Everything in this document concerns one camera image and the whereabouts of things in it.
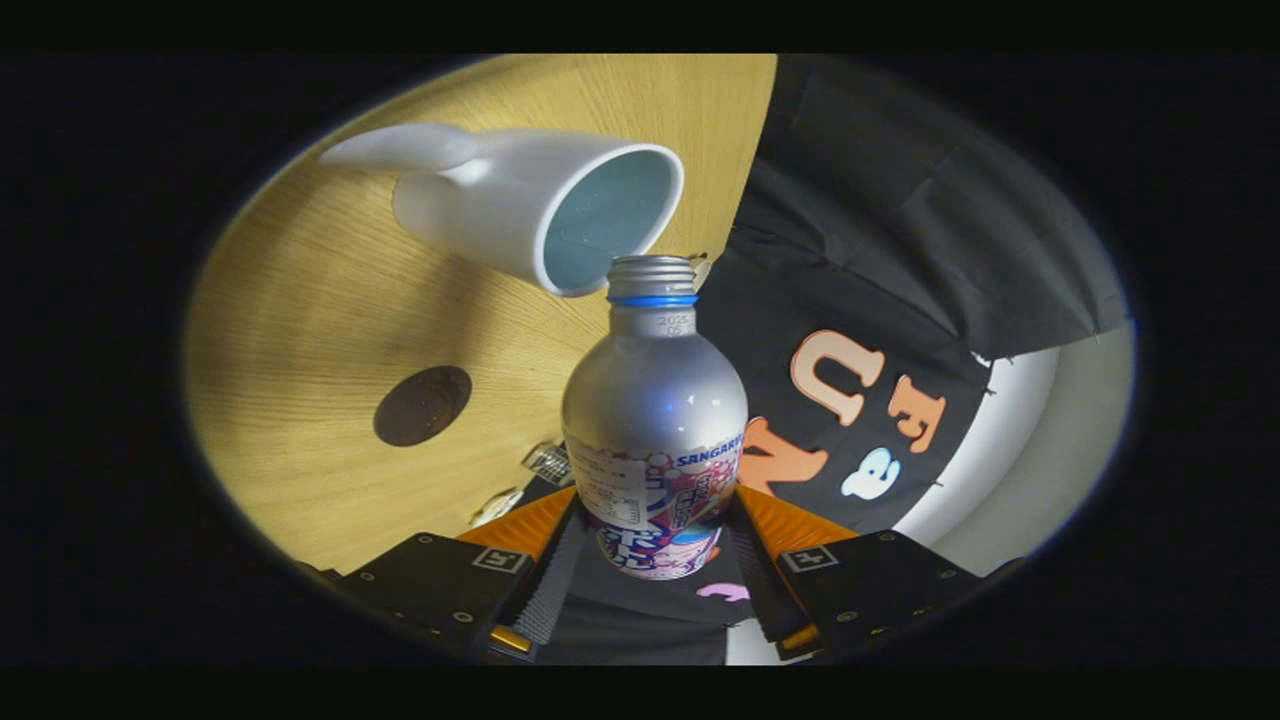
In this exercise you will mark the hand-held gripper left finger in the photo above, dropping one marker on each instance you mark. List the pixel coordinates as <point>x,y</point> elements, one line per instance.
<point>550,590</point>

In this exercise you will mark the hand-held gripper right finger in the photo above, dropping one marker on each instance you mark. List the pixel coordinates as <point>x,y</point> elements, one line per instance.
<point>762,590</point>

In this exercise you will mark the silver juice bottle printed label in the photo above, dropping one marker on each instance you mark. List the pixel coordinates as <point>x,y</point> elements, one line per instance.
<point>650,400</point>

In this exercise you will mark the white divided food tray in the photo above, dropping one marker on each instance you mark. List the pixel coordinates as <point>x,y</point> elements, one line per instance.
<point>497,507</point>

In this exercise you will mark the metal utensil holder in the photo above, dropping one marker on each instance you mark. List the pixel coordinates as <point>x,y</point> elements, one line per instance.
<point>547,463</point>

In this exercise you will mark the wooden table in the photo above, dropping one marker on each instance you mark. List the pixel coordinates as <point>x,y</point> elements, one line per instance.
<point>300,320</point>

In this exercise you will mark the black backdrop cloth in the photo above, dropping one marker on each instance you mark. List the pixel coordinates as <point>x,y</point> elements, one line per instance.
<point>900,220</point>

